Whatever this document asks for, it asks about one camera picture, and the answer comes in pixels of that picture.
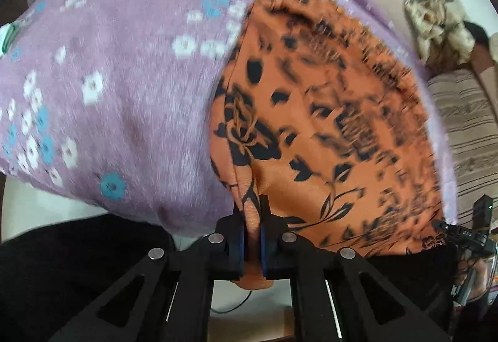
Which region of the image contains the orange black floral cloth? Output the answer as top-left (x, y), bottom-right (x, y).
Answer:
top-left (209, 0), bottom-right (448, 290)

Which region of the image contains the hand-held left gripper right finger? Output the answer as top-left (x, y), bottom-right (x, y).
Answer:
top-left (260, 196), bottom-right (452, 342)

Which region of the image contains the brown cushion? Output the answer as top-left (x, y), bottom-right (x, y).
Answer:
top-left (471, 42), bottom-right (498, 103)

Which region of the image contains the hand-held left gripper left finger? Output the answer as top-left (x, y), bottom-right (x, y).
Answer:
top-left (49, 207), bottom-right (250, 342)

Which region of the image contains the beige brown mattress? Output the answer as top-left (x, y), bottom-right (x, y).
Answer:
top-left (323, 0), bottom-right (432, 66)

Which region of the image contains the purple floral bedsheet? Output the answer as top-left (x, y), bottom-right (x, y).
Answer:
top-left (0, 0), bottom-right (460, 237)

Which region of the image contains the striped beige cushion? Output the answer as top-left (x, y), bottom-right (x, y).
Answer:
top-left (426, 68), bottom-right (498, 226)

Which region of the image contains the thin black cable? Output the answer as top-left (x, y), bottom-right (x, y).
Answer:
top-left (210, 285), bottom-right (253, 315)

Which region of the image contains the white green small item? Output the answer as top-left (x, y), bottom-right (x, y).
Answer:
top-left (0, 21), bottom-right (20, 55)

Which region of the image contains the cream floral crumpled cloth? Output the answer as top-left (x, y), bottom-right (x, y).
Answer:
top-left (405, 0), bottom-right (477, 64)

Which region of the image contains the person's black clothing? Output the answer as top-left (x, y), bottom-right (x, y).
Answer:
top-left (0, 215), bottom-right (457, 342)

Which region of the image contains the person's right hand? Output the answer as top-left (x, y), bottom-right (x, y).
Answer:
top-left (453, 246), bottom-right (491, 300)

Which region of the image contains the dark cloth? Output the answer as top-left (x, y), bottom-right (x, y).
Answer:
top-left (465, 21), bottom-right (491, 55)

